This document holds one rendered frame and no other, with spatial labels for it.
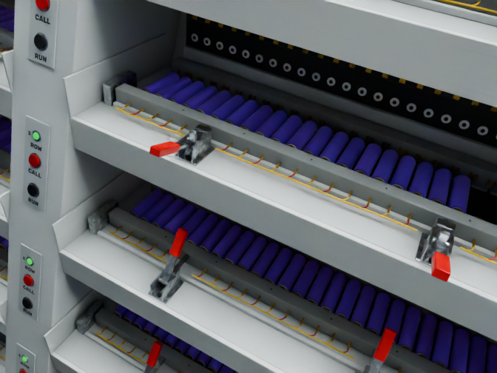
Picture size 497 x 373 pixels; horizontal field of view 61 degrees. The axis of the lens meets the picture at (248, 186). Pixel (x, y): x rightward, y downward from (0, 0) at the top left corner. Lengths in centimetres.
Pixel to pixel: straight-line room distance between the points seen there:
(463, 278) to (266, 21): 29
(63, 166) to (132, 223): 13
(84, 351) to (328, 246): 46
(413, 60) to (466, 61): 4
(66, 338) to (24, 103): 38
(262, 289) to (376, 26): 34
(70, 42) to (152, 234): 26
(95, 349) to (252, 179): 42
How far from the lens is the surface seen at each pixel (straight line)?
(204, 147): 48
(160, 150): 41
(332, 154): 49
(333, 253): 44
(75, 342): 77
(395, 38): 38
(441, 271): 36
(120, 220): 64
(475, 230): 46
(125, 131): 52
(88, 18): 54
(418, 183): 49
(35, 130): 60
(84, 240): 65
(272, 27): 41
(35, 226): 66
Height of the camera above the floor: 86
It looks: 23 degrees down
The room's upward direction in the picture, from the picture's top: 15 degrees clockwise
